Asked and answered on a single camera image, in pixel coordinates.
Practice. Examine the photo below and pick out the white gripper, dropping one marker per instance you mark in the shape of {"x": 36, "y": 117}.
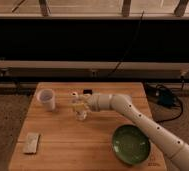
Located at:
{"x": 90, "y": 101}

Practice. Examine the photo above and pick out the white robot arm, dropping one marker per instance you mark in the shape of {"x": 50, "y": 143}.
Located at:
{"x": 171, "y": 145}

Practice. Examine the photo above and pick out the small black block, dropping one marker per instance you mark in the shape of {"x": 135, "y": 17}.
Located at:
{"x": 87, "y": 91}

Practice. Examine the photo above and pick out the white plastic cup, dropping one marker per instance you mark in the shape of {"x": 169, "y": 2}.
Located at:
{"x": 46, "y": 97}

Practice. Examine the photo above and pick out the green bowl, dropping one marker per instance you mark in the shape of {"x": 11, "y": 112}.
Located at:
{"x": 130, "y": 145}

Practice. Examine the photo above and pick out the black power adapter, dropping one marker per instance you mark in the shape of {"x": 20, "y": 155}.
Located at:
{"x": 165, "y": 98}

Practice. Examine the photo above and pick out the grey sponge block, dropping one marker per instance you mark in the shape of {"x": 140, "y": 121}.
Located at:
{"x": 31, "y": 143}

